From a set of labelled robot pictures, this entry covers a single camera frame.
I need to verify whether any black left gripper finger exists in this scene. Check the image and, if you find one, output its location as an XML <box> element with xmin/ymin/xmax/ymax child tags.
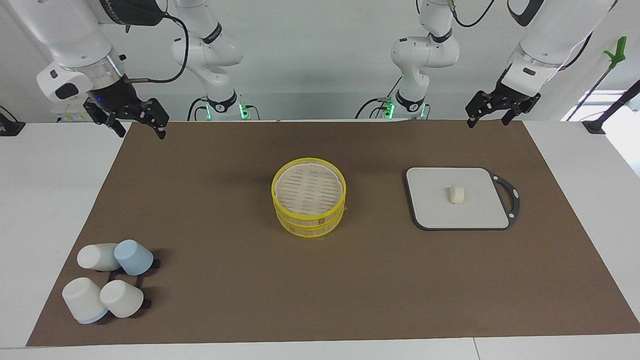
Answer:
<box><xmin>501</xmin><ymin>99</ymin><xmax>534</xmax><ymax>126</ymax></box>
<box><xmin>465</xmin><ymin>91</ymin><xmax>501</xmax><ymax>129</ymax></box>

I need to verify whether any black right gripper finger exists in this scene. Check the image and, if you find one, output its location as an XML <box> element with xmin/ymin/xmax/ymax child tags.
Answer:
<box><xmin>83</xmin><ymin>100</ymin><xmax>127</xmax><ymax>138</ymax></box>
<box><xmin>134</xmin><ymin>98</ymin><xmax>170</xmax><ymax>140</ymax></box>

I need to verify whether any yellow-rimmed bamboo steamer lid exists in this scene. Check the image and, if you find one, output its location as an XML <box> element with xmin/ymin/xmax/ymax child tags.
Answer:
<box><xmin>271</xmin><ymin>157</ymin><xmax>347</xmax><ymax>222</ymax></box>

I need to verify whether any yellow bamboo steamer basket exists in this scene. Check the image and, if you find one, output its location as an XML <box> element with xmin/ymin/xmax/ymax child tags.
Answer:
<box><xmin>275</xmin><ymin>199</ymin><xmax>346</xmax><ymax>239</ymax></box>

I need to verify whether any white box with yellow labels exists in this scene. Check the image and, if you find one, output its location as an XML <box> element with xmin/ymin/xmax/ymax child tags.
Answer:
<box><xmin>52</xmin><ymin>110</ymin><xmax>92</xmax><ymax>124</ymax></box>

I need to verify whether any thin pole with green tip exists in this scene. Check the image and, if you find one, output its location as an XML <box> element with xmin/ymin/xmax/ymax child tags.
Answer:
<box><xmin>565</xmin><ymin>36</ymin><xmax>628</xmax><ymax>122</ymax></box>

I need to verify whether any black stand with clamp base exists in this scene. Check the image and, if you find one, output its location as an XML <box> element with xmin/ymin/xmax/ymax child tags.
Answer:
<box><xmin>582</xmin><ymin>79</ymin><xmax>640</xmax><ymax>135</ymax></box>

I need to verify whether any black clamp base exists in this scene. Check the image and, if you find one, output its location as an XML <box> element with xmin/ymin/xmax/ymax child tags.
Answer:
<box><xmin>0</xmin><ymin>105</ymin><xmax>26</xmax><ymax>137</ymax></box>

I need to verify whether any grey cutting board black rim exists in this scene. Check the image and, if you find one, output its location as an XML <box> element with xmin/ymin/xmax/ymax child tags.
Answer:
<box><xmin>404</xmin><ymin>166</ymin><xmax>521</xmax><ymax>232</ymax></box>

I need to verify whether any light blue cup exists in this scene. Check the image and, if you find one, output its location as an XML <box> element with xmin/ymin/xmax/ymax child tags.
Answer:
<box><xmin>114</xmin><ymin>239</ymin><xmax>155</xmax><ymax>277</ymax></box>

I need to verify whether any white cup with blue rim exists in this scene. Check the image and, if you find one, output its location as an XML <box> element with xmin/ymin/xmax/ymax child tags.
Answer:
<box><xmin>62</xmin><ymin>277</ymin><xmax>109</xmax><ymax>325</ymax></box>

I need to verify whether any black cup rack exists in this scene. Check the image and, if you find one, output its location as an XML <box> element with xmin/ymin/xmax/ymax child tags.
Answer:
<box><xmin>106</xmin><ymin>257</ymin><xmax>162</xmax><ymax>310</ymax></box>

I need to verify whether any brown table mat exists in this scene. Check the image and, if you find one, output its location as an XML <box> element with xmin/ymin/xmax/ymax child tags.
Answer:
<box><xmin>26</xmin><ymin>120</ymin><xmax>640</xmax><ymax>347</ymax></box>

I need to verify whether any black cable at right arm base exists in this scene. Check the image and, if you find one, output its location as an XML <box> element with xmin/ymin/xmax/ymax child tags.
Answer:
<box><xmin>187</xmin><ymin>96</ymin><xmax>209</xmax><ymax>122</ymax></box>

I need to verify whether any black cable at arm base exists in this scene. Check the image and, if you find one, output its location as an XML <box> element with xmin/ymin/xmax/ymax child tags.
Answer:
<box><xmin>187</xmin><ymin>96</ymin><xmax>209</xmax><ymax>122</ymax></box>
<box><xmin>355</xmin><ymin>75</ymin><xmax>402</xmax><ymax>120</ymax></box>

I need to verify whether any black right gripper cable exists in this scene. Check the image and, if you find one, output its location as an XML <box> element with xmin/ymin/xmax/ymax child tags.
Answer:
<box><xmin>122</xmin><ymin>12</ymin><xmax>190</xmax><ymax>85</ymax></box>

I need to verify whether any black cable at left arm base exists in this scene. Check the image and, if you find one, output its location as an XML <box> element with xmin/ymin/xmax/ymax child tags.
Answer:
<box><xmin>355</xmin><ymin>75</ymin><xmax>402</xmax><ymax>120</ymax></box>

